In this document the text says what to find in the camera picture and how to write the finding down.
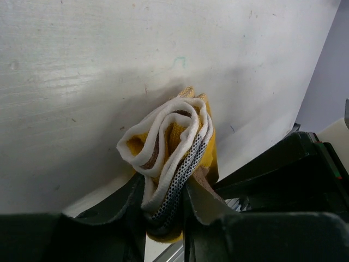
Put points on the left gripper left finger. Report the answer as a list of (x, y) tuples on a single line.
[(112, 230)]

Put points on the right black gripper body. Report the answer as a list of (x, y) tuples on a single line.
[(298, 174)]

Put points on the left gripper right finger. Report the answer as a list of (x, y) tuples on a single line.
[(215, 232)]

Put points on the yellow bear towel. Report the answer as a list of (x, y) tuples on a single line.
[(173, 143)]

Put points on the aluminium mounting rail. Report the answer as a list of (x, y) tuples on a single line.
[(175, 251)]

